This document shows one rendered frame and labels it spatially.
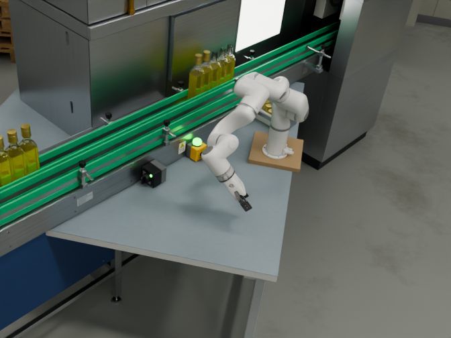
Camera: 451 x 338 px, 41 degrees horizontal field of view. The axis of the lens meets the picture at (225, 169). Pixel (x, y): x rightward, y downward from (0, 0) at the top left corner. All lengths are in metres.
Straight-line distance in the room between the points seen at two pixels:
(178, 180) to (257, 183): 0.36
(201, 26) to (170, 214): 0.98
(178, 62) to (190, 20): 0.21
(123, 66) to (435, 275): 2.15
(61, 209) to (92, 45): 0.70
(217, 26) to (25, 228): 1.41
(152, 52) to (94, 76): 0.34
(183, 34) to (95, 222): 1.02
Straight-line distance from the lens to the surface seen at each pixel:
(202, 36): 3.06
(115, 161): 2.58
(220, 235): 2.50
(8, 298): 2.65
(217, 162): 2.27
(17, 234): 2.41
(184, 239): 2.46
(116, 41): 2.70
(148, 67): 2.90
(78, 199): 2.51
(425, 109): 5.29
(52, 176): 2.50
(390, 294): 3.52
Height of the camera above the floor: 2.48
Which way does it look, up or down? 38 degrees down
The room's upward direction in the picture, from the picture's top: 8 degrees clockwise
